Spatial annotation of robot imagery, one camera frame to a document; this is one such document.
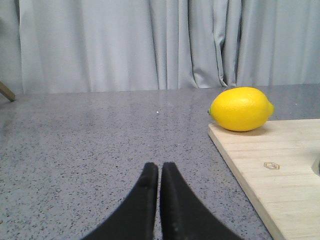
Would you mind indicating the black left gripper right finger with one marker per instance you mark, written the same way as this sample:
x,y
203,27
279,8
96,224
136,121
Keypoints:
x,y
183,216

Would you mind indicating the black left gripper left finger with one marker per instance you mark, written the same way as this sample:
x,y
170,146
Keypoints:
x,y
134,219

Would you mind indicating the wooden cutting board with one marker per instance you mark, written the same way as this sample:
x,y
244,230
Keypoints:
x,y
277,166

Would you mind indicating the yellow lemon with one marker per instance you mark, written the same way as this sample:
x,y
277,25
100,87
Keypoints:
x,y
241,109

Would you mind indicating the wooden stick object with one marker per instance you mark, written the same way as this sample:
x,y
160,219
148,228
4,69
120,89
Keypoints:
x,y
4,90

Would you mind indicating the grey curtain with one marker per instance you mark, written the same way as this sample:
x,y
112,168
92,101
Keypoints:
x,y
74,46

